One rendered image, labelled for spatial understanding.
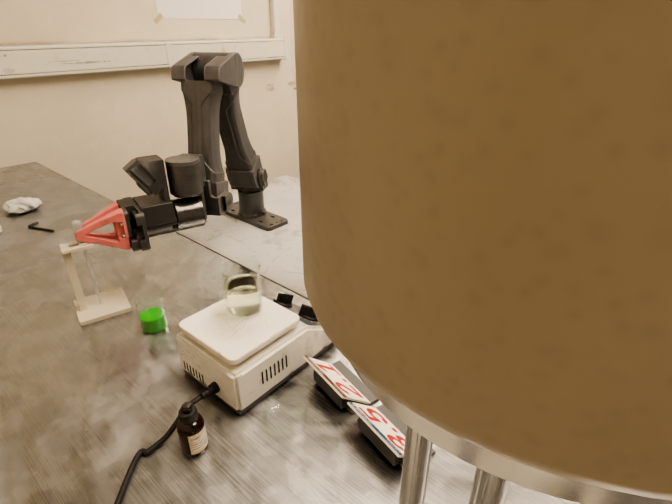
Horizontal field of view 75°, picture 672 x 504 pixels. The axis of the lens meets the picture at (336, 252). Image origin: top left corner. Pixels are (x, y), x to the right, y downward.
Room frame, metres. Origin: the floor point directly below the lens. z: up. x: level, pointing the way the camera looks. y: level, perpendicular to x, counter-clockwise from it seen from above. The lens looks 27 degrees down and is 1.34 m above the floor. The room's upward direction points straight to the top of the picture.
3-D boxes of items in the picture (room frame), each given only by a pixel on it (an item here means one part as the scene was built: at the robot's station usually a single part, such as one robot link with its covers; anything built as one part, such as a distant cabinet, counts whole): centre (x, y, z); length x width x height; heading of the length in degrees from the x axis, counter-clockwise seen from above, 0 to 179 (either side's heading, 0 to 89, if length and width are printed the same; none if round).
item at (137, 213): (0.70, 0.32, 1.04); 0.10 x 0.07 x 0.07; 34
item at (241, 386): (0.50, 0.11, 0.94); 0.22 x 0.13 x 0.08; 140
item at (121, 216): (0.67, 0.38, 1.04); 0.09 x 0.07 x 0.07; 124
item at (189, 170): (0.77, 0.25, 1.08); 0.12 x 0.09 x 0.12; 171
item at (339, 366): (0.45, -0.01, 0.92); 0.09 x 0.06 x 0.04; 35
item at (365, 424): (0.36, -0.06, 0.92); 0.09 x 0.06 x 0.04; 35
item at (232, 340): (0.48, 0.13, 0.98); 0.12 x 0.12 x 0.01; 50
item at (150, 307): (0.58, 0.30, 0.93); 0.04 x 0.04 x 0.06
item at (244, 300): (0.50, 0.13, 1.02); 0.06 x 0.05 x 0.08; 174
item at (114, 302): (0.64, 0.41, 0.96); 0.08 x 0.08 x 0.13; 35
